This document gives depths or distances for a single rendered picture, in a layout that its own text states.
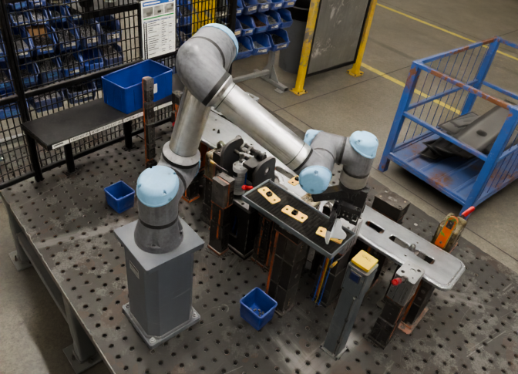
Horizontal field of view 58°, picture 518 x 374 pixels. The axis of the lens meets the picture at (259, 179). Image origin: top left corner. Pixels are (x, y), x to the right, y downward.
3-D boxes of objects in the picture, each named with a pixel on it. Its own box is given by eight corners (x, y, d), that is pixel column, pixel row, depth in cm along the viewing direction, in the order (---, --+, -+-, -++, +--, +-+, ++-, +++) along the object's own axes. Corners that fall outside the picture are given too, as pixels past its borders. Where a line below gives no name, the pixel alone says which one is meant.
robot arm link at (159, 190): (130, 220, 137) (127, 183, 128) (150, 193, 147) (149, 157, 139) (169, 230, 135) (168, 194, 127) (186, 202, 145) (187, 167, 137)
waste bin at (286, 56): (327, 71, 531) (341, 6, 487) (295, 80, 502) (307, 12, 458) (296, 55, 559) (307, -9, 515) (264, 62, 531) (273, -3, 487)
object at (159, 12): (176, 52, 247) (176, -9, 229) (142, 62, 233) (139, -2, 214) (174, 51, 248) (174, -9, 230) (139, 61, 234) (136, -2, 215)
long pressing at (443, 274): (471, 262, 168) (472, 259, 168) (445, 297, 154) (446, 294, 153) (206, 109, 235) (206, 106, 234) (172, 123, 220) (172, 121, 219)
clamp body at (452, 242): (441, 283, 198) (474, 220, 176) (425, 302, 189) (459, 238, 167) (418, 269, 203) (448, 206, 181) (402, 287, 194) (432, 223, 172)
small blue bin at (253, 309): (275, 318, 175) (278, 303, 169) (257, 334, 169) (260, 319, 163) (253, 301, 180) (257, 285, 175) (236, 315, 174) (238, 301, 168)
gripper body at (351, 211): (354, 228, 135) (365, 196, 128) (327, 217, 138) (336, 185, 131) (362, 213, 141) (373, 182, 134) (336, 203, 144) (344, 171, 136)
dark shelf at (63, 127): (209, 91, 248) (210, 85, 246) (48, 152, 191) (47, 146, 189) (182, 75, 259) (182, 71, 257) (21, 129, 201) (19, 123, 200)
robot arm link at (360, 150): (350, 126, 127) (381, 133, 126) (341, 158, 133) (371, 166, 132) (346, 139, 121) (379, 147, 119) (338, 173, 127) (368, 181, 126)
